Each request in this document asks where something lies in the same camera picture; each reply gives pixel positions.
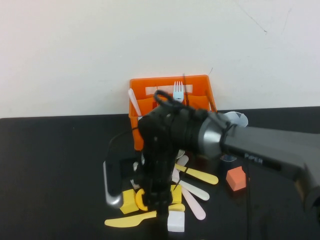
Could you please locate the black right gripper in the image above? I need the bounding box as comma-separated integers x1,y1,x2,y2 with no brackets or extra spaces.
141,149,176,220

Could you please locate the yellow plastic knife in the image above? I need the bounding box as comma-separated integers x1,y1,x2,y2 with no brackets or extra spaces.
104,203,186,229

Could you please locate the orange plastic cutlery crate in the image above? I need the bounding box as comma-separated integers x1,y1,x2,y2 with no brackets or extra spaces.
129,74,218,151

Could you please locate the yellow rubber duck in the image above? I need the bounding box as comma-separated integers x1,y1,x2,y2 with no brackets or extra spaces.
134,188,149,211

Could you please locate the yellow foam cube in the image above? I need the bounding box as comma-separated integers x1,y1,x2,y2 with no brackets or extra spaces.
170,184,183,204
119,189,140,215

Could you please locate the pink plastic fork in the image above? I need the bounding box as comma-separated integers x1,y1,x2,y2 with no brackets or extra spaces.
171,167,207,221

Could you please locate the white plastic knife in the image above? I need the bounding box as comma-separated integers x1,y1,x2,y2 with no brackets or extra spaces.
178,179,210,201

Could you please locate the yellow plastic spoon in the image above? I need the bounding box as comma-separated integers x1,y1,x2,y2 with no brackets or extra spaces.
174,163,219,185

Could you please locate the orange foam cube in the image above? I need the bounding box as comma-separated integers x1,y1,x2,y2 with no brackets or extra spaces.
225,166,248,193

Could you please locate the light blue plastic fork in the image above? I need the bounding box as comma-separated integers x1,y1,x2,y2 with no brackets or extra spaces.
172,81,185,101

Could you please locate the blue paper cone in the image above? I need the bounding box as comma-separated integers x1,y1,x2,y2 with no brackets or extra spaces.
221,111,249,176

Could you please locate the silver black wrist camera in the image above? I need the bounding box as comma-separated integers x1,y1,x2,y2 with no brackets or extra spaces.
103,158,125,207

